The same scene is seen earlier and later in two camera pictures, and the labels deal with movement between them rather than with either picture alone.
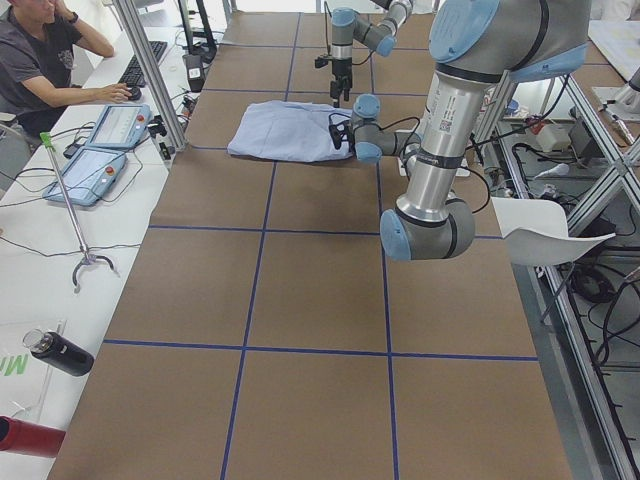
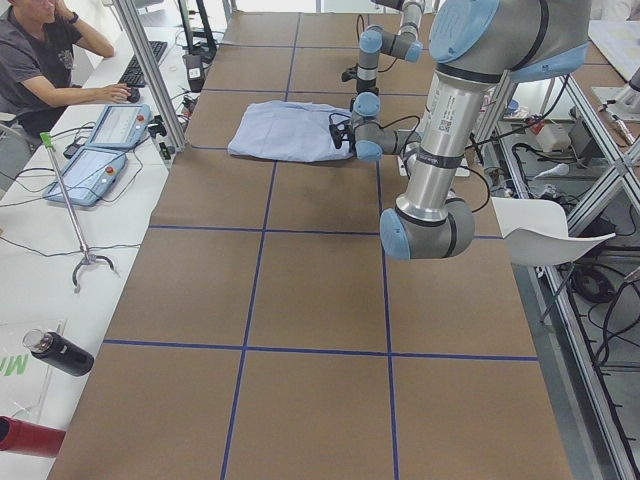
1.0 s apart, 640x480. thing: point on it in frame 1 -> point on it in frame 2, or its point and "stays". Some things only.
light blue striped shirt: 286,131 stays
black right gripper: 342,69 -> 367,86
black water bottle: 59,351 stays
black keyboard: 134,75 stays
